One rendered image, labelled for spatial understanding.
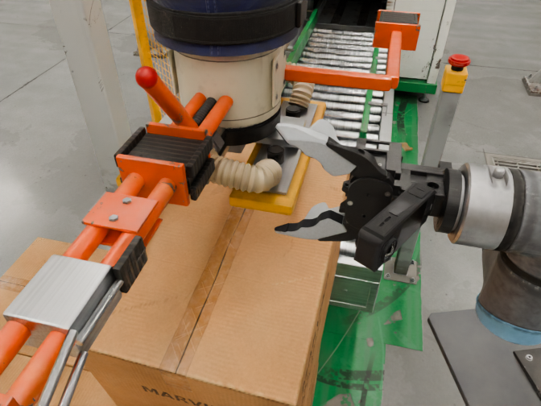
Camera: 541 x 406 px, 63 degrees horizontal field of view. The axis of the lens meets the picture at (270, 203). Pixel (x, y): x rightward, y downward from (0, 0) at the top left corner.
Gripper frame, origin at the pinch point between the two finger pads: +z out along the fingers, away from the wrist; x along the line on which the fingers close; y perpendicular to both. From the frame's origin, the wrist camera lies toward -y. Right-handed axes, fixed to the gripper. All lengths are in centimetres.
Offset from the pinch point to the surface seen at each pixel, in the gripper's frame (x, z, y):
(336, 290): -82, -8, 54
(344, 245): -75, -8, 68
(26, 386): 0.8, 11.2, -27.8
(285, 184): -10.6, 1.3, 14.0
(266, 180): -6.1, 3.0, 8.6
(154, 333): -34.9, 20.3, -1.4
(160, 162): 2.9, 12.3, -2.3
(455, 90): -35, -36, 110
